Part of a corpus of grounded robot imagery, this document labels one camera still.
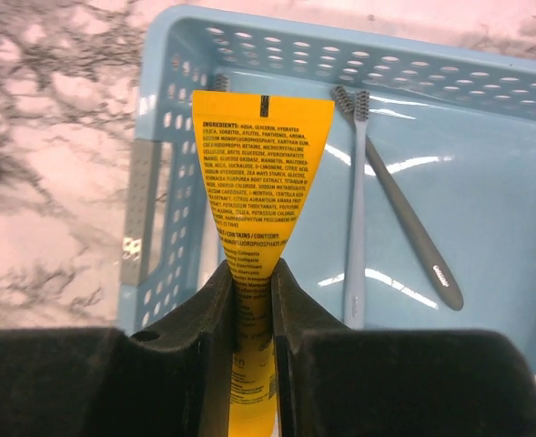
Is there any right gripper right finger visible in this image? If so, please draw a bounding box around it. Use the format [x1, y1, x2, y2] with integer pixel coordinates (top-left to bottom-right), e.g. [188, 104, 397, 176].
[270, 260, 536, 436]

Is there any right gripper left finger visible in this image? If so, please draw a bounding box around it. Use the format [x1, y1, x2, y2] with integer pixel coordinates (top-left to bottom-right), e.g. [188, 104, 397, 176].
[0, 265, 234, 436]

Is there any yellow toothpaste tube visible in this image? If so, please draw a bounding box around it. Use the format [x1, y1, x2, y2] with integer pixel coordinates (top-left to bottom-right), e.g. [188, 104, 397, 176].
[192, 90, 335, 436]

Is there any blue plastic basket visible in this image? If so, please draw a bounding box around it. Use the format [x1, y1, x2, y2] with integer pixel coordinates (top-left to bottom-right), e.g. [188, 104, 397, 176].
[116, 6, 536, 381]

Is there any light blue toothbrush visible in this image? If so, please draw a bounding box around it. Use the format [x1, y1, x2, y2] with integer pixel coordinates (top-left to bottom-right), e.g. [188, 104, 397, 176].
[345, 90, 369, 330]

